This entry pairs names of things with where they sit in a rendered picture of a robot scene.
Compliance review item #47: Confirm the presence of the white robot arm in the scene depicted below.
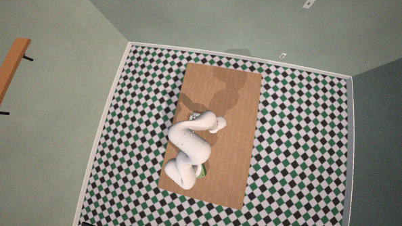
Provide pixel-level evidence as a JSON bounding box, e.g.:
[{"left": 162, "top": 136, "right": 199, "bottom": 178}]
[{"left": 164, "top": 110, "right": 227, "bottom": 189}]

